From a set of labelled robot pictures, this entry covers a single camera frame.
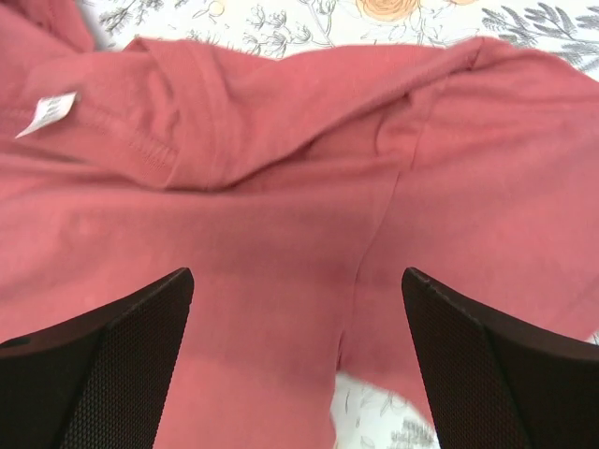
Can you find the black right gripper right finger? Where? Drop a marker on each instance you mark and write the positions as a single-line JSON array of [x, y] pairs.
[[494, 381]]

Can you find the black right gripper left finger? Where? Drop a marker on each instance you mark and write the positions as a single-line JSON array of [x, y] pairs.
[[99, 380]]

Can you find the dusty rose t-shirt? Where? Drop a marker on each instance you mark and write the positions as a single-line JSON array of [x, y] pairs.
[[297, 191]]

